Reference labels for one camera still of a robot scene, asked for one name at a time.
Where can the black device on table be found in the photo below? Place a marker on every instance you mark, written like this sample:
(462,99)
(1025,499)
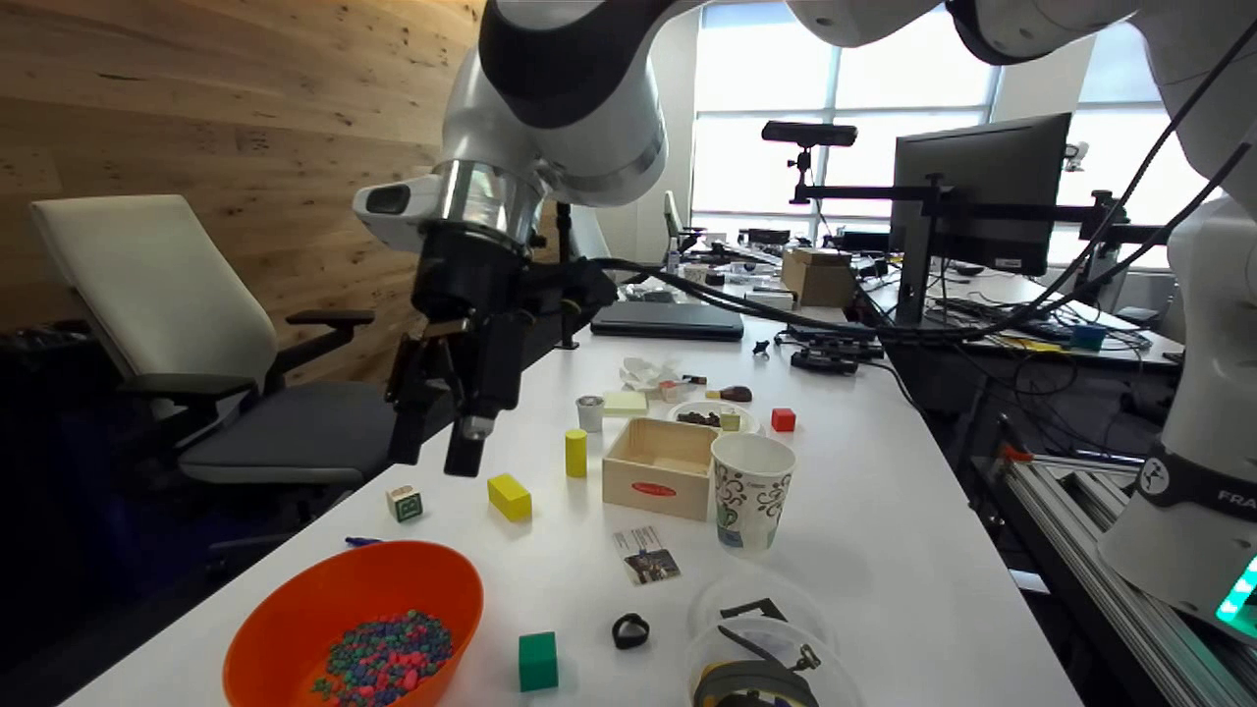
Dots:
(822,357)

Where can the green cube block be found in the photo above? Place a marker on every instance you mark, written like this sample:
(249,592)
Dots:
(536,662)

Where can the small black ring object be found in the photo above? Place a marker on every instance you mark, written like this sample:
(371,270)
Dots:
(628,630)

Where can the small wooden box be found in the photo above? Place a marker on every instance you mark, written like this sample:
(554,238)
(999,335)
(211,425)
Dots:
(660,465)

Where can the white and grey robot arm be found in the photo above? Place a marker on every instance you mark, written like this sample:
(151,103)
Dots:
(559,99)

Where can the red cube block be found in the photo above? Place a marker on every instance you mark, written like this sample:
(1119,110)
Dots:
(784,419)

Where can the aluminium rail frame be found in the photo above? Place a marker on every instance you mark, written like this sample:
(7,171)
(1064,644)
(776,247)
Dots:
(1156,655)

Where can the orange plastic bowl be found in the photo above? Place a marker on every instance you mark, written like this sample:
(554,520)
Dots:
(281,644)

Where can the closed grey laptop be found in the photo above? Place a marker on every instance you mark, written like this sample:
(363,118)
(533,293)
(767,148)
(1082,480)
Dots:
(670,318)

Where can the roll of tape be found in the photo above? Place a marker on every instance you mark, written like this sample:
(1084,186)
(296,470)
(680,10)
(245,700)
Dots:
(753,683)

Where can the white office chair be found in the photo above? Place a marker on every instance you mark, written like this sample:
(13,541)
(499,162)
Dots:
(183,326)

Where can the colourful beads in bowl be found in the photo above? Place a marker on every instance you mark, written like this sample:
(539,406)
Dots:
(381,662)

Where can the black computer monitor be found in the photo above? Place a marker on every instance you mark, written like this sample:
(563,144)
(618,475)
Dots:
(999,177)

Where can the yellow upright block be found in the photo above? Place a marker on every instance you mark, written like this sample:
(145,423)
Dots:
(575,452)

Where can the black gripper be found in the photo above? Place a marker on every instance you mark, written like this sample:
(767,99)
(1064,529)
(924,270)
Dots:
(478,314)

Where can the cardboard box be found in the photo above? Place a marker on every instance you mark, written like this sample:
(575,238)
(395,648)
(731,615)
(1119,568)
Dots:
(817,275)

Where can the patterned paper cup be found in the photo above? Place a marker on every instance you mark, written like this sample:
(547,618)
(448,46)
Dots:
(746,487)

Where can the small white cylinder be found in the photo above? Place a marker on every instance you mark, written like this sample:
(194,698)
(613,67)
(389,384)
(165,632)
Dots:
(589,415)

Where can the clear plastic lid with items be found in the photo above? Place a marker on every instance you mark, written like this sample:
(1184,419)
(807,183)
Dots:
(753,622)

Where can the small patterned cube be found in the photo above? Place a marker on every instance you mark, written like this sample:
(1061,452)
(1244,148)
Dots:
(405,503)

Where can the small printed photo card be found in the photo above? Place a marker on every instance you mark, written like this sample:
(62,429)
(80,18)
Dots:
(644,554)

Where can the black camera on mount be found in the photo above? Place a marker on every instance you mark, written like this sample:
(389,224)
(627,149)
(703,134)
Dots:
(809,134)

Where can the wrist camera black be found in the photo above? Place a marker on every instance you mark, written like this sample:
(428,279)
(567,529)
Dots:
(575,293)

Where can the yellow rectangular block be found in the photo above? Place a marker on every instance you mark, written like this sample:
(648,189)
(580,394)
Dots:
(508,498)

